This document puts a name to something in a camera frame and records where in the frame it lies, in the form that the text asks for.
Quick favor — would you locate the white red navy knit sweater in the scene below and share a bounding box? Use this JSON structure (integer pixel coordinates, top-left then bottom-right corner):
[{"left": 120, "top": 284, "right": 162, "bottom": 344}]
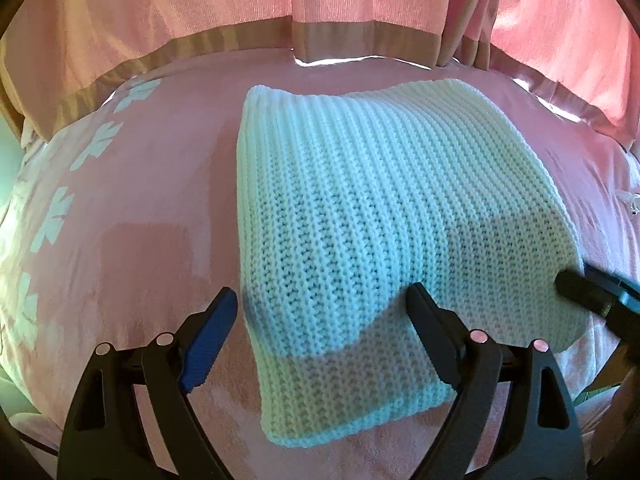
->
[{"left": 236, "top": 79, "right": 589, "bottom": 448}]

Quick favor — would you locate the small white object on bed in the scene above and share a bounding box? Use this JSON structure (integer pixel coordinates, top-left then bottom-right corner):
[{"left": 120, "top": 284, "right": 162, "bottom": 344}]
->
[{"left": 615, "top": 190, "right": 640, "bottom": 216}]

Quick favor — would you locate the pink curtain with tan hem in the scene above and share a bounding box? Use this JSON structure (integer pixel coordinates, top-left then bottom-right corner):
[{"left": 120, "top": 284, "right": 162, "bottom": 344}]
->
[{"left": 1, "top": 0, "right": 639, "bottom": 148}]

